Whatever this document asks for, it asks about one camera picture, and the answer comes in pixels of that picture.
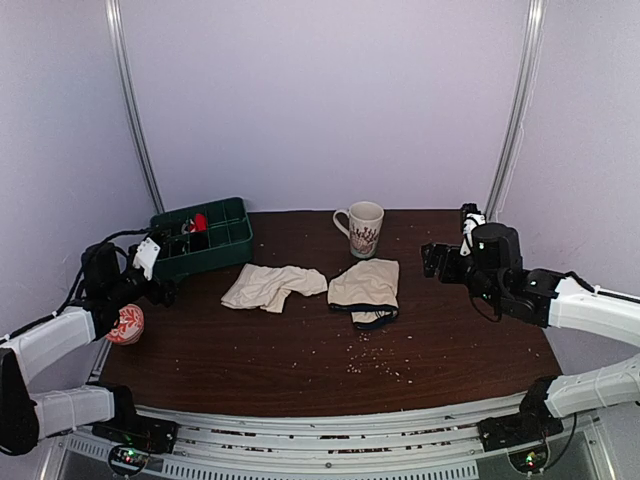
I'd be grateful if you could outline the left aluminium frame post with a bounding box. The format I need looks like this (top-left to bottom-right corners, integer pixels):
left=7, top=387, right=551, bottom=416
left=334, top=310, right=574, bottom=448
left=105, top=0, right=165, bottom=214

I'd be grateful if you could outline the right aluminium frame post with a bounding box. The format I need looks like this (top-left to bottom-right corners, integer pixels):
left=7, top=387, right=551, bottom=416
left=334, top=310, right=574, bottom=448
left=486, top=0, right=547, bottom=221

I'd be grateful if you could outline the white patterned ceramic mug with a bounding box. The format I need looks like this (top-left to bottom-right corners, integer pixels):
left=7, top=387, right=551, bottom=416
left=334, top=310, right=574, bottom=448
left=332, top=201, right=385, bottom=260

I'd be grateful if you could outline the aluminium frame post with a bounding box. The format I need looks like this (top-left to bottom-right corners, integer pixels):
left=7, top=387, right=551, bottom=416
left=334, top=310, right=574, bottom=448
left=105, top=0, right=165, bottom=214
left=486, top=0, right=547, bottom=221

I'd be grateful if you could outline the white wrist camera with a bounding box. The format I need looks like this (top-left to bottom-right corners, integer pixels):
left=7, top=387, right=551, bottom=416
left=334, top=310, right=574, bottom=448
left=132, top=237, right=161, bottom=281
left=460, top=203, right=486, bottom=257

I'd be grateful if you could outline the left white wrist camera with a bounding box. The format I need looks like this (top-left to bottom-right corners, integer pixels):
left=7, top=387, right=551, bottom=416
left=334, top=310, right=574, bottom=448
left=132, top=237, right=161, bottom=281

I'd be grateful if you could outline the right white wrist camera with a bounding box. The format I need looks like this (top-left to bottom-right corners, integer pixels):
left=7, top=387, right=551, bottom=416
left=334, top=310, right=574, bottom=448
left=460, top=203, right=486, bottom=257

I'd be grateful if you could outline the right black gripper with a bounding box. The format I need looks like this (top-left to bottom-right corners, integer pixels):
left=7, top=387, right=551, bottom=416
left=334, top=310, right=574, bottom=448
left=422, top=242, right=501, bottom=309

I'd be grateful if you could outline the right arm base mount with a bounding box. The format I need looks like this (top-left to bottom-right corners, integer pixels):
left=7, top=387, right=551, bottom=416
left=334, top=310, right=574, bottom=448
left=477, top=413, right=564, bottom=452

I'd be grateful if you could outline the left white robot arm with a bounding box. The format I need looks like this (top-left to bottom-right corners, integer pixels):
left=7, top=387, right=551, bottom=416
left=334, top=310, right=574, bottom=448
left=1, top=238, right=178, bottom=456

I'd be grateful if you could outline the cream boxer underwear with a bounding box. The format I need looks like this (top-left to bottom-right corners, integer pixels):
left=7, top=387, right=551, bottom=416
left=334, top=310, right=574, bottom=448
left=221, top=264, right=328, bottom=314

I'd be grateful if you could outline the red item in tray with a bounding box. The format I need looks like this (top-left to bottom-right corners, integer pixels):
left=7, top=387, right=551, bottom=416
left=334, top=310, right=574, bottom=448
left=181, top=213, right=208, bottom=234

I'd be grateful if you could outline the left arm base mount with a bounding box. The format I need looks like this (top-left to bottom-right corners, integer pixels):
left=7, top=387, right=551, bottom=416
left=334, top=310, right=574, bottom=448
left=91, top=416, right=178, bottom=454

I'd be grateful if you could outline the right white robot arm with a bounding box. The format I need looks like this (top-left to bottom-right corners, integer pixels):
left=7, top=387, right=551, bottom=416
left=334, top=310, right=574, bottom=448
left=421, top=220, right=639, bottom=442

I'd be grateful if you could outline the green compartment tray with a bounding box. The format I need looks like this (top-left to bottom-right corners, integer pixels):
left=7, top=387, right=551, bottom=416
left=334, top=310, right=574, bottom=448
left=150, top=197, right=253, bottom=283

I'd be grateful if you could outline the cream underwear navy trim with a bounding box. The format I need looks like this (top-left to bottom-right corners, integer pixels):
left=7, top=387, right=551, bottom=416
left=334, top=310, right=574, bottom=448
left=327, top=259, right=400, bottom=331

